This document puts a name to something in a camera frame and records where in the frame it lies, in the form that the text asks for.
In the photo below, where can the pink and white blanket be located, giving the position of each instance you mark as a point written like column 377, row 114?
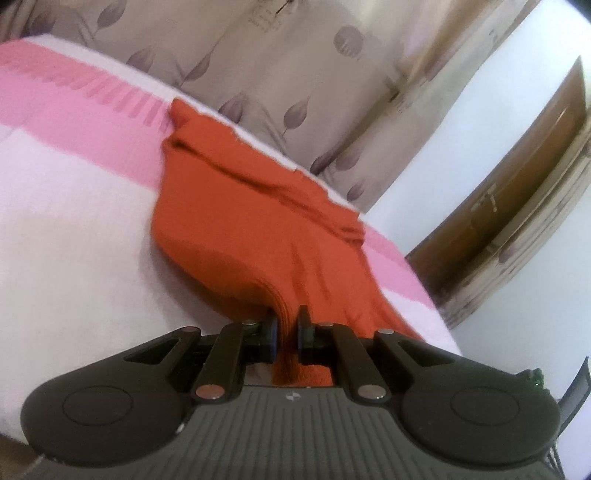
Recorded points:
column 69, row 217

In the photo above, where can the red knit sweater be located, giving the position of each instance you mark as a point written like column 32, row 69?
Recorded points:
column 240, row 221

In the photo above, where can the beige leaf print curtain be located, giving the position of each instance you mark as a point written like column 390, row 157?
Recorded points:
column 277, row 69

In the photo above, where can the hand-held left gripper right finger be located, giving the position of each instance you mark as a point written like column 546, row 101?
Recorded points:
column 302, row 333

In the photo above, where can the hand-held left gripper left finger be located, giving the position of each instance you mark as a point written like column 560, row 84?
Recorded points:
column 273, row 333

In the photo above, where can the brown wooden door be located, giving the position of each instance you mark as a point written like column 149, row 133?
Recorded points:
column 512, row 184

